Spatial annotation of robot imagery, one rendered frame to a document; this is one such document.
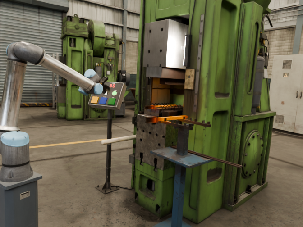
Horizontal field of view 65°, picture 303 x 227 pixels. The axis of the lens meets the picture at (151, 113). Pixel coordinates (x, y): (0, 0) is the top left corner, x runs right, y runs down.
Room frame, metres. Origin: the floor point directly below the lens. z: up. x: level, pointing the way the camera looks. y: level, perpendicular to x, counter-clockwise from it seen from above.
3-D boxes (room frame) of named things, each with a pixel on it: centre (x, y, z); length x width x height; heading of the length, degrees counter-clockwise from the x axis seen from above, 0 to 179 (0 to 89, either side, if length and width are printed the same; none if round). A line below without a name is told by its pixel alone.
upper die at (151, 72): (2.34, -0.15, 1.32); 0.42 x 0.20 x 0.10; 135
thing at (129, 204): (2.16, 0.04, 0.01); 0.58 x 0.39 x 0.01; 45
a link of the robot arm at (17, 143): (1.42, 0.84, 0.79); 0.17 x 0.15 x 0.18; 50
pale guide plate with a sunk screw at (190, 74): (2.06, -0.31, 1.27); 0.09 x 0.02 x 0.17; 45
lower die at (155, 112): (2.34, -0.15, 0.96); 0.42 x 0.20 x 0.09; 135
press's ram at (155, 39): (2.31, -0.18, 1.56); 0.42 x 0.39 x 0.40; 135
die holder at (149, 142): (2.31, -0.19, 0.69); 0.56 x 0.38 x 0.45; 135
